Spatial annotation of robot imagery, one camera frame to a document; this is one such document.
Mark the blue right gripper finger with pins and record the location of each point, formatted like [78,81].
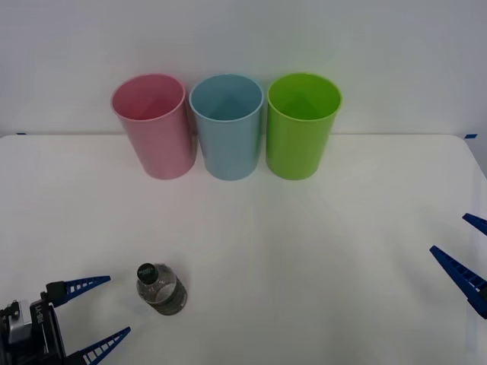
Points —
[477,223]
[462,273]

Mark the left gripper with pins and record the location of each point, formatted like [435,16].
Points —
[51,338]

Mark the clear plastic bottle black cap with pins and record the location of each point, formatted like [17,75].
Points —
[164,292]

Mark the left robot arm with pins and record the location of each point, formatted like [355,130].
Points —
[19,323]

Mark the pink plastic bin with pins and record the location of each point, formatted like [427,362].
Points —
[163,148]

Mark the green plastic bin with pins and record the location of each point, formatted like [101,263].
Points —
[296,148]

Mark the pale blue plastic bin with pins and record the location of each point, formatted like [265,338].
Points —
[230,148]

